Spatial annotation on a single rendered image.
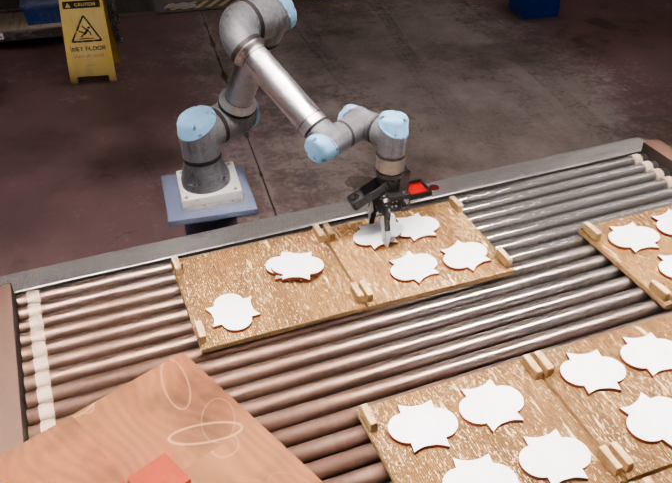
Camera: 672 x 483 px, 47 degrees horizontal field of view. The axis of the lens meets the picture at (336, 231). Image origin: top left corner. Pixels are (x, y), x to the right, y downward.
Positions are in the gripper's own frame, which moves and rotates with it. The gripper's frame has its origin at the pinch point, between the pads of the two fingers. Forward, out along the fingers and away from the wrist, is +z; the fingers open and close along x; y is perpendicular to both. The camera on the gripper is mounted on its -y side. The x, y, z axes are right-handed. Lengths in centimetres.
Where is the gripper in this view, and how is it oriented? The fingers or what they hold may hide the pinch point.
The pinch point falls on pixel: (376, 234)
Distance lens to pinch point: 208.8
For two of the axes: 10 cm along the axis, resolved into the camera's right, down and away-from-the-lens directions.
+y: 9.4, -1.7, 3.1
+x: -3.5, -5.4, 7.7
